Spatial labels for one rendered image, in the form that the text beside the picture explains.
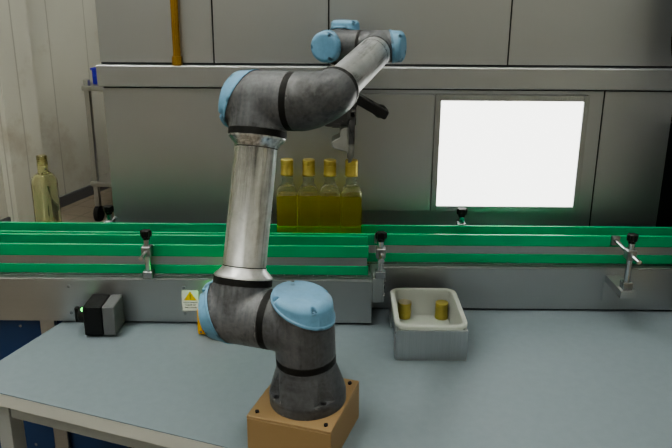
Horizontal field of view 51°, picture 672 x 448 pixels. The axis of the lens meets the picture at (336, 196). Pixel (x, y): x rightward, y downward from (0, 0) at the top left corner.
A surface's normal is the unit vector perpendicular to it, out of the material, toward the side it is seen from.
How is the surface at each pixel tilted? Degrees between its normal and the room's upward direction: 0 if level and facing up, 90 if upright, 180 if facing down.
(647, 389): 0
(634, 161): 90
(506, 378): 0
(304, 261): 90
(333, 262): 90
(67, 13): 90
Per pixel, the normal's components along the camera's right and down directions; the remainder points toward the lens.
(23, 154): 0.94, 0.10
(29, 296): 0.00, 0.29
